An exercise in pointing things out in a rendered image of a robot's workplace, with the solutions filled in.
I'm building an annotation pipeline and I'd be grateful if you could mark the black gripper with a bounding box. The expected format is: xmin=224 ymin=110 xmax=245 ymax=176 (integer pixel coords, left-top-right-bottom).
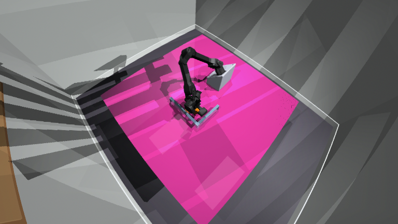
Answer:
xmin=196 ymin=100 xmax=207 ymax=117

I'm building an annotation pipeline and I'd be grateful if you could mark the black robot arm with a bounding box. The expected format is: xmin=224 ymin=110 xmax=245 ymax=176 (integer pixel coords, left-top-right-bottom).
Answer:
xmin=178 ymin=47 xmax=226 ymax=114

